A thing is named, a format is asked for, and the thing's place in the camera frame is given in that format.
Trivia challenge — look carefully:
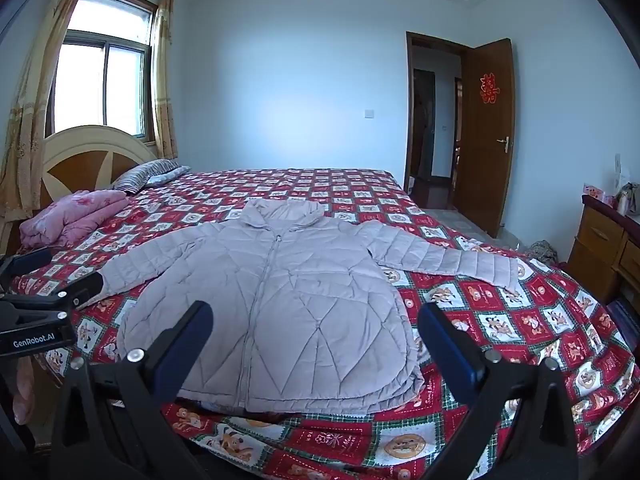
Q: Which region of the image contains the small bottle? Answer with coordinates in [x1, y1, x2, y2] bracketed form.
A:
[616, 182, 636, 213]

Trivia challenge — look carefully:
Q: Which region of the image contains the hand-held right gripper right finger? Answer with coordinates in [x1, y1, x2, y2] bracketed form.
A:
[417, 302, 581, 480]

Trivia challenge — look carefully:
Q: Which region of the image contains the person's left hand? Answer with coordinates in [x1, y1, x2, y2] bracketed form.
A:
[12, 359, 37, 423]

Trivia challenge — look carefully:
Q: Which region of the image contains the pink folded quilt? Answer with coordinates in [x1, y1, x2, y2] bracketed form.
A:
[19, 190, 130, 248]

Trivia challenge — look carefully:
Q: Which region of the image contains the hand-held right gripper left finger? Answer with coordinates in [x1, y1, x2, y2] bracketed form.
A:
[50, 301, 215, 480]

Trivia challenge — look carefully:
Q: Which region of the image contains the cream and wood headboard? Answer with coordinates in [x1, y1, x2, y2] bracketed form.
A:
[39, 126, 161, 206]

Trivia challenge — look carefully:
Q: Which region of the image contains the dark cloth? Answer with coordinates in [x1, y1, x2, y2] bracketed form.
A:
[527, 240, 558, 263]

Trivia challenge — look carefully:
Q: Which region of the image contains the red paper door decoration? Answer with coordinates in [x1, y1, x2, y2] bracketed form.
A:
[479, 72, 501, 105]

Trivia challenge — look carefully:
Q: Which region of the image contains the wooden dresser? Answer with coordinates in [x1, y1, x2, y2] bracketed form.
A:
[566, 194, 640, 306]

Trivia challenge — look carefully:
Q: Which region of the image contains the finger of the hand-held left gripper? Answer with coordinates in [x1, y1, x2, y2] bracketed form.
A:
[10, 272, 104, 312]
[0, 247, 53, 281]

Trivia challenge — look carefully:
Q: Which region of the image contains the brown door frame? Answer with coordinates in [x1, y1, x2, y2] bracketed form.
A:
[405, 31, 473, 211]

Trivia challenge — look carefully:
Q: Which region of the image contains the red checked printed blanket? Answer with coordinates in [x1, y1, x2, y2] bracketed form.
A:
[10, 167, 636, 480]

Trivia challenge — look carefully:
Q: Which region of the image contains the brown wooden door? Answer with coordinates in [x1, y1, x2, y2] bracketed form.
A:
[452, 37, 516, 238]

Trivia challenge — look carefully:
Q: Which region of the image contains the window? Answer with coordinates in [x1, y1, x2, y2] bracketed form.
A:
[50, 0, 158, 141]

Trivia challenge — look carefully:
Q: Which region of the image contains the striped pillow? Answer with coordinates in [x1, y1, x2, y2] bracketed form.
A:
[112, 159, 180, 195]

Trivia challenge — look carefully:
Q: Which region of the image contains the dark blue bag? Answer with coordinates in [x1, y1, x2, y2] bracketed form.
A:
[607, 297, 640, 341]

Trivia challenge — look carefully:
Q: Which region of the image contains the light pink quilted jacket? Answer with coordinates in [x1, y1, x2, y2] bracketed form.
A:
[97, 197, 521, 416]

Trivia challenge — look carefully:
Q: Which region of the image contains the yellow floral curtain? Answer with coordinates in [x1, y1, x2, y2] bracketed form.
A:
[0, 0, 96, 221]
[150, 0, 179, 161]

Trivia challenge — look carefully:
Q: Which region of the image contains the light blue patterned pillow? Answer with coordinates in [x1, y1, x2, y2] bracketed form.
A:
[145, 165, 192, 188]

